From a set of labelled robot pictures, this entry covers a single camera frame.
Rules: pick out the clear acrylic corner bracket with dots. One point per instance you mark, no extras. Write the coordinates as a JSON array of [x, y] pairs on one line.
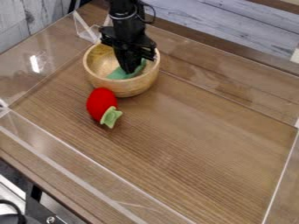
[[89, 32]]

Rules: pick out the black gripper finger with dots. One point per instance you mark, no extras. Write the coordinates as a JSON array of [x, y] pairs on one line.
[[135, 61], [123, 59]]

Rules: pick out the black table leg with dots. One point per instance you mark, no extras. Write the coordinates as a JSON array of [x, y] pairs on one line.
[[37, 193]]

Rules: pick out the clear acrylic table barrier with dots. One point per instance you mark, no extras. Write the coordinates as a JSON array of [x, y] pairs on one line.
[[198, 150]]

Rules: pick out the brown wooden bowl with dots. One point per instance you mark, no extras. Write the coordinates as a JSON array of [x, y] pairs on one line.
[[105, 73]]

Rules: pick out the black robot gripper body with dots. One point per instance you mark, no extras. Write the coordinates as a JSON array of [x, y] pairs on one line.
[[131, 46]]

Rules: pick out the green rectangular block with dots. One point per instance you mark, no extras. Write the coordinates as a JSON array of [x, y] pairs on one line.
[[119, 74]]

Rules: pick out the red plush strawberry toy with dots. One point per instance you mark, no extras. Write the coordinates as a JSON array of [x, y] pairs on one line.
[[102, 107]]

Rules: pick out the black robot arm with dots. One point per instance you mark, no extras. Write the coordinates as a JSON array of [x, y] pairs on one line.
[[127, 14]]

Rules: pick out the black metal base plate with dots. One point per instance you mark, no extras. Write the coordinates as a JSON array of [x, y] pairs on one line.
[[38, 214]]

